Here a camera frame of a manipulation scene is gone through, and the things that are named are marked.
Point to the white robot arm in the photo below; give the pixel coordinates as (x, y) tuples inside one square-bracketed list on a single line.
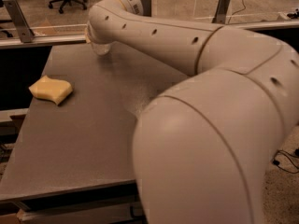
[(201, 148)]

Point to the clear plastic water bottle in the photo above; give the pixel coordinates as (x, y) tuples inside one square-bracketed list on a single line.
[(101, 49)]

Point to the metal bracket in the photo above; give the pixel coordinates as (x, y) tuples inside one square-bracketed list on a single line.
[(146, 7), (221, 11), (24, 31)]

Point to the yellow sponge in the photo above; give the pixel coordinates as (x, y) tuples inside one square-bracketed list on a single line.
[(55, 90)]

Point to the right metal bracket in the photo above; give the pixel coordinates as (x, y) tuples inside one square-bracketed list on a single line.
[(221, 11)]

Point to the white drawer with black handle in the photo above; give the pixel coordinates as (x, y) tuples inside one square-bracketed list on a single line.
[(123, 213)]

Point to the middle metal bracket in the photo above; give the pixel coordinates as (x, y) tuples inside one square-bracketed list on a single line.
[(146, 7)]

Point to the left metal bracket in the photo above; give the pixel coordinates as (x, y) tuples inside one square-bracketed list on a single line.
[(24, 31)]

